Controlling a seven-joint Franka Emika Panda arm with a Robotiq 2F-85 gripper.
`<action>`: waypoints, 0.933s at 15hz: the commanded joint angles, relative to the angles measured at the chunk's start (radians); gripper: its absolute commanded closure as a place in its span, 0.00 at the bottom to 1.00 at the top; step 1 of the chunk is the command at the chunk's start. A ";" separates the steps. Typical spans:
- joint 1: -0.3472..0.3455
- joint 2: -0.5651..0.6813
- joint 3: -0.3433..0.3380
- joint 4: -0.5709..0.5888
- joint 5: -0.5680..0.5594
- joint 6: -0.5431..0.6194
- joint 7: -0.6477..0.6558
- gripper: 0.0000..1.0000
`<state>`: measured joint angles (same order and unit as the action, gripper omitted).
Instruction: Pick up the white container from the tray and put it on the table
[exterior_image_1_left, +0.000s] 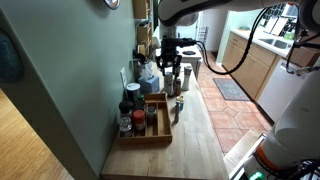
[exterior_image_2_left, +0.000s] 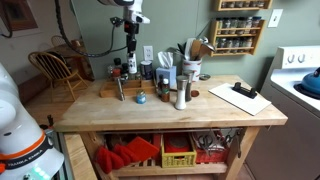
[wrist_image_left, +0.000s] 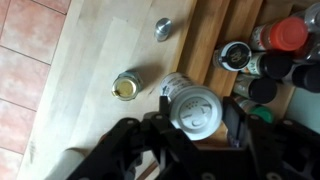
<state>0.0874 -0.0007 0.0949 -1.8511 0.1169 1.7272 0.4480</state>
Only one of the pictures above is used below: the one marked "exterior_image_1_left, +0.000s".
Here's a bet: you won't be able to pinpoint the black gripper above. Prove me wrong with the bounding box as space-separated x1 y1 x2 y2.
155 45 183 76

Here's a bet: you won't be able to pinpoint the wooden compartment tray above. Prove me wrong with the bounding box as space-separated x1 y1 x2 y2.
116 92 173 145

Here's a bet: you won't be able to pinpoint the white salt grinder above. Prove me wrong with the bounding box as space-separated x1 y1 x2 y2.
181 65 194 92

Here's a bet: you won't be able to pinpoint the white kitchen stove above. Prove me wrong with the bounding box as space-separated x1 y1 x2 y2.
153 44 203 80

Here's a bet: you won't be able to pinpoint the brown glass bottle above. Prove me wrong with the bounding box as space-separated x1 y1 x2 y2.
173 78 183 97

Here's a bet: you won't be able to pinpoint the white utensil crock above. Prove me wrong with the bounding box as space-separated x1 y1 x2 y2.
135 49 156 81

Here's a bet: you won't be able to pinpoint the blue tissue box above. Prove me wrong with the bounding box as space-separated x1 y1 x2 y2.
138 74 161 95

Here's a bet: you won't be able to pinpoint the small blue jar yellow lid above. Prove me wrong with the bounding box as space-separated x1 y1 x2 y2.
175 95 185 112

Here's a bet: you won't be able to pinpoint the large wooden spice rack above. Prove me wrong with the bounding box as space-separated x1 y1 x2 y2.
135 20 154 48

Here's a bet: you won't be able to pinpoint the large white lid jar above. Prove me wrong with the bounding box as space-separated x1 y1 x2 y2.
125 82 142 103

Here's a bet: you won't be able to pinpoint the green lid spice jar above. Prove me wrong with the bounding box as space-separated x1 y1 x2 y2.
134 93 146 111

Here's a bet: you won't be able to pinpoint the dark lid glass jar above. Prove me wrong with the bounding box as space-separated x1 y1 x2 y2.
145 105 158 127

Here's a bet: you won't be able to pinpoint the black lid spice jar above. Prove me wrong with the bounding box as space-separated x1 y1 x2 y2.
118 100 135 117

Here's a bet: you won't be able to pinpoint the red lid spice jar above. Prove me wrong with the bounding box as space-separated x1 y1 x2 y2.
132 109 147 132

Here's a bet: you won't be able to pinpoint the small wooden spice rack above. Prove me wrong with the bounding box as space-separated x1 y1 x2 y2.
132 0 153 20

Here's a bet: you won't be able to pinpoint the grey floor mat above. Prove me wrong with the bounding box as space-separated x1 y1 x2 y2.
213 77 251 102

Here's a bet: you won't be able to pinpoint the clear glass jar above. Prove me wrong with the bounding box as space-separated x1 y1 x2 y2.
118 114 134 138

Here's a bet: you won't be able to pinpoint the wooden kitchen cabinets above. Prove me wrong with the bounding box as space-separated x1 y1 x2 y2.
221 31 278 101

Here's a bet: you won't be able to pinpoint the steel kitchen sink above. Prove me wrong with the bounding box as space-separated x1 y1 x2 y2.
259 37 290 50

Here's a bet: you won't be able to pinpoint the wooden plank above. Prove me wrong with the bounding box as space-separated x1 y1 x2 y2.
222 129 268 174

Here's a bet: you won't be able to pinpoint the white dishwasher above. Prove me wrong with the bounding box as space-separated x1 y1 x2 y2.
256 58 313 123

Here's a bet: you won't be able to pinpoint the cardboard box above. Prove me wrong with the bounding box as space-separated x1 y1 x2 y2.
289 43 320 69

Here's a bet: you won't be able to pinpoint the dark blue round object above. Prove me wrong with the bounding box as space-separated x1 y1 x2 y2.
0 31 24 84

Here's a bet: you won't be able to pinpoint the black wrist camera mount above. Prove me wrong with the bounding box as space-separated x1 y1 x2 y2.
161 37 198 48

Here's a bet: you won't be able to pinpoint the white wall outlet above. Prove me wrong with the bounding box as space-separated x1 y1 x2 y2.
119 66 129 88

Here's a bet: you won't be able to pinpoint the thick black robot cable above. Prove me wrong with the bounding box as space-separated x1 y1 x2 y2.
194 5 278 76

